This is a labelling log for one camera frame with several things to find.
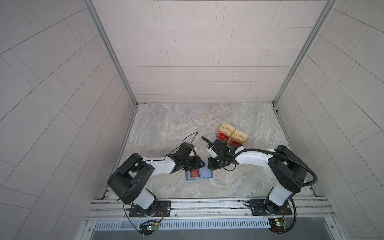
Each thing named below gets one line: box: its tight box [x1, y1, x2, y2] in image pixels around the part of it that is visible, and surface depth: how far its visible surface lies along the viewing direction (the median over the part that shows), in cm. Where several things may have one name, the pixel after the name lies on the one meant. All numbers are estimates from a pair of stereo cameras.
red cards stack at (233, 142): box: [229, 139, 242, 147], surface depth 91 cm
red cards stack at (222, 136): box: [216, 131, 230, 142], surface depth 94 cm
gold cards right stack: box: [231, 128, 249, 145], surface depth 90 cm
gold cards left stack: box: [218, 122, 236, 137], surface depth 93 cm
